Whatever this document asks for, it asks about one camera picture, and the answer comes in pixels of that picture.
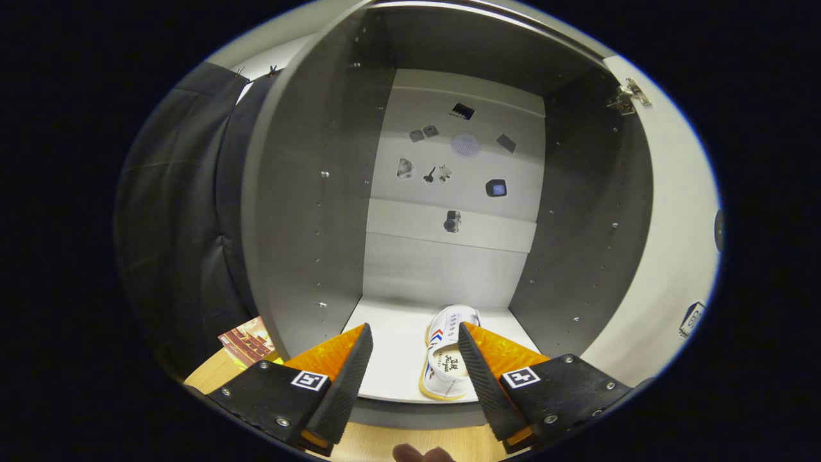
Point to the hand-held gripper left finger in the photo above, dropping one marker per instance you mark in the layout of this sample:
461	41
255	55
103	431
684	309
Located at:
349	391

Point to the brown cover book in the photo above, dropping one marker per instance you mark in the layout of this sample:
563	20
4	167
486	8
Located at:
247	343

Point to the metal door hinge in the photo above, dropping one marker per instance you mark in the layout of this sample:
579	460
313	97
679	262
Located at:
632	93

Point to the black backdrop cloth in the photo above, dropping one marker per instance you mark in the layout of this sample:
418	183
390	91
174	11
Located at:
173	224

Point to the dark grey shoe cabinet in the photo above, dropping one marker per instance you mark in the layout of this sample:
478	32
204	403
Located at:
308	224

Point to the white shoe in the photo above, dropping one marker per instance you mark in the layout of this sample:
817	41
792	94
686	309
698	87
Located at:
442	378

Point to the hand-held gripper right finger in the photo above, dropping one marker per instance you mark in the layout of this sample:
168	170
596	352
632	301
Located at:
487	391

